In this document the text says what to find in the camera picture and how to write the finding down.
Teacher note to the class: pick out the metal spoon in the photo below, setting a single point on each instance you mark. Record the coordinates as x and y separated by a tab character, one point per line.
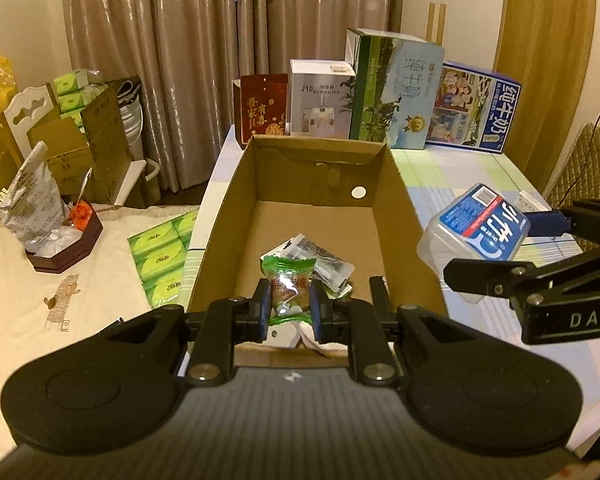
85	185

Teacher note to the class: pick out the orange small object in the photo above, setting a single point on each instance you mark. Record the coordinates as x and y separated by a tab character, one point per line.
81	212

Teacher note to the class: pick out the white towel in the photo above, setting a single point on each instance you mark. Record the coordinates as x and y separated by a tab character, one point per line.
325	347

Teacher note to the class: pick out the green candy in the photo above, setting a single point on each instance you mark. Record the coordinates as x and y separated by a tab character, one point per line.
287	285

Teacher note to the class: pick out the dark red tray box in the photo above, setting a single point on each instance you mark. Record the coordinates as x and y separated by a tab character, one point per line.
75	255

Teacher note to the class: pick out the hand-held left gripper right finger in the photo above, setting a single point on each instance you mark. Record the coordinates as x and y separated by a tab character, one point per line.
317	310

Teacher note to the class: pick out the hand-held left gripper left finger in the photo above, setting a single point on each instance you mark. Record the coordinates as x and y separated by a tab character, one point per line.
265	307

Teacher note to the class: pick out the open brown carton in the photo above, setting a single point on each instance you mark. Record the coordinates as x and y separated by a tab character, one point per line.
100	135

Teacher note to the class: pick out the clear plastic box blue label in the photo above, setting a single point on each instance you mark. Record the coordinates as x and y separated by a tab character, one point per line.
475	225

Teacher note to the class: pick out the brown cardboard box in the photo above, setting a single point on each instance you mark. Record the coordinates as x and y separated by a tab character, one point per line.
305	220

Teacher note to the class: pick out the stack of green tissue packs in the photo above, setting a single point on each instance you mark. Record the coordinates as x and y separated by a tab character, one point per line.
72	95

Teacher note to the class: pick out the white medicine box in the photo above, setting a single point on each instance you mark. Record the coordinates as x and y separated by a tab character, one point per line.
530	201

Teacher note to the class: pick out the printed blanket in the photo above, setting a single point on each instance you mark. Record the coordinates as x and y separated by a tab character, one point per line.
30	300

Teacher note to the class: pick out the red gift box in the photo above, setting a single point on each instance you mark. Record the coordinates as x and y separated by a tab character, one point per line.
265	105

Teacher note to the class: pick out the green tissue multipack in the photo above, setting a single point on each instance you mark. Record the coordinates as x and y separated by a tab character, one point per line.
160	260

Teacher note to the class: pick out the wooden door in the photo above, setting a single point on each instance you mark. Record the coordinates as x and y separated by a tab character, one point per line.
545	35

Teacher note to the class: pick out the green milk carton box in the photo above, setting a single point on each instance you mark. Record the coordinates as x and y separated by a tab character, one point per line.
395	95

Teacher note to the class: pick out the black snack packet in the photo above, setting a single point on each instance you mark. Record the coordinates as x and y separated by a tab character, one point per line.
334	271
300	246

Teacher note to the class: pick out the white appliance box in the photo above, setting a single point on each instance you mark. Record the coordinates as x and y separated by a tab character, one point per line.
315	100

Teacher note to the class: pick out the silver foil bag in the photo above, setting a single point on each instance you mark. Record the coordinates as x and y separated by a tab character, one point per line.
27	195

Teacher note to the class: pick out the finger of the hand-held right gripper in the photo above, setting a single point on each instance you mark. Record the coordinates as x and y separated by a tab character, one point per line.
545	222
480	275

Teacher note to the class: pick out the beige curtain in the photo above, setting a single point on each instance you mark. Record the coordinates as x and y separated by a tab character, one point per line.
180	60

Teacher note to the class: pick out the blue milk carton box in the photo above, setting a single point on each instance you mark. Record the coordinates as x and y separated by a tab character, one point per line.
480	110

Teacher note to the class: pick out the white carved chair back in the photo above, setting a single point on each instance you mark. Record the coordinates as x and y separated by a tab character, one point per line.
25	105

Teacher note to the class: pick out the wooden slats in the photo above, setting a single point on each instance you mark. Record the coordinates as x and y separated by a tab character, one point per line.
437	22

